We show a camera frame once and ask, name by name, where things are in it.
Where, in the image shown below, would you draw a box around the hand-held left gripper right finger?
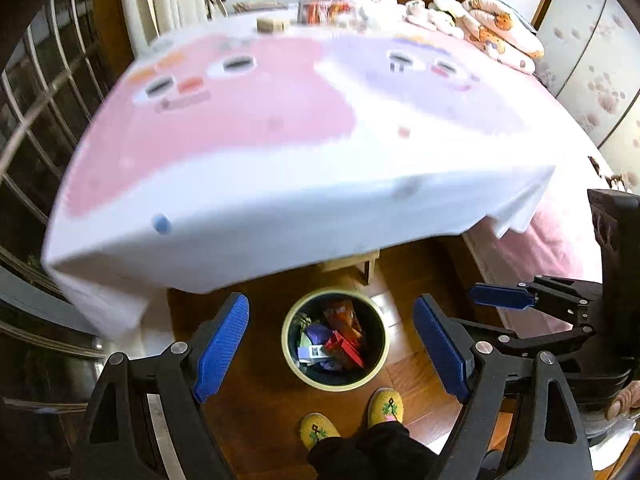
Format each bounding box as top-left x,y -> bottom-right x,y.
412,294 -> 597,480

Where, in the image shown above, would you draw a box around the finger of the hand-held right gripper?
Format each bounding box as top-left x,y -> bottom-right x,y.
457,319 -> 597,361
469,275 -> 606,322

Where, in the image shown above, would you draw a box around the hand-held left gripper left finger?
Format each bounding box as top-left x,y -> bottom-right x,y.
75,293 -> 250,480

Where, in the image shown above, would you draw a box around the dark round trash bin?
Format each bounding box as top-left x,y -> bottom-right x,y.
281,288 -> 391,391

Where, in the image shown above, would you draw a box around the person's right hand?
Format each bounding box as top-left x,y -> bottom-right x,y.
606,381 -> 640,422

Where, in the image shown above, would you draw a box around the pink bed sheet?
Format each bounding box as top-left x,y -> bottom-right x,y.
462,165 -> 608,338

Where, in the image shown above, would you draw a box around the yellow embroidered slipper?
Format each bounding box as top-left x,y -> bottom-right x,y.
300,412 -> 342,452
367,387 -> 405,429

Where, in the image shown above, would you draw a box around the wooden table leg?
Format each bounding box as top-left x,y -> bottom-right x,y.
320,249 -> 382,287

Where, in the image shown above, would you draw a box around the brown white patterned cloth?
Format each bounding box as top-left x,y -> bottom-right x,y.
586,154 -> 628,192

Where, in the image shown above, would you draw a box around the person's black trouser legs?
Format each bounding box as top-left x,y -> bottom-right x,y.
306,419 -> 441,480

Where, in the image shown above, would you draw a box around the pink printed tablecloth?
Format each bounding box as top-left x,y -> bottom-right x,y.
42,10 -> 603,336

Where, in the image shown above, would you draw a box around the floral wardrobe doors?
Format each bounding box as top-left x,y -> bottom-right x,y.
530,0 -> 640,192

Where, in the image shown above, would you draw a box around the cartoon printed quilt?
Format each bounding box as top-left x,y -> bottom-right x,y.
461,0 -> 546,76

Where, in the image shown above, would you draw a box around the white plush toys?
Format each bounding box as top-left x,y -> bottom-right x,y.
404,0 -> 471,38

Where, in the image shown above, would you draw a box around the window grille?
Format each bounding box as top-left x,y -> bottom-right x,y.
0,0 -> 126,261

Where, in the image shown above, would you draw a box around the pink and white carton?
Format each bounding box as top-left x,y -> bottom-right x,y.
297,0 -> 353,26

